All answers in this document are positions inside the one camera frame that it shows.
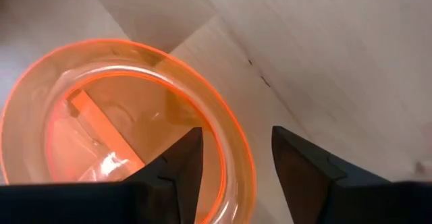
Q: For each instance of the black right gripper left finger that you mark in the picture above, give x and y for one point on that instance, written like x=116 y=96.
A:
x=168 y=190

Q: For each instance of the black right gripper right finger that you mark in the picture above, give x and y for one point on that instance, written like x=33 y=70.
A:
x=337 y=200

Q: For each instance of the transparent orange plastic plate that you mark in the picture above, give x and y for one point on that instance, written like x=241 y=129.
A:
x=101 y=126

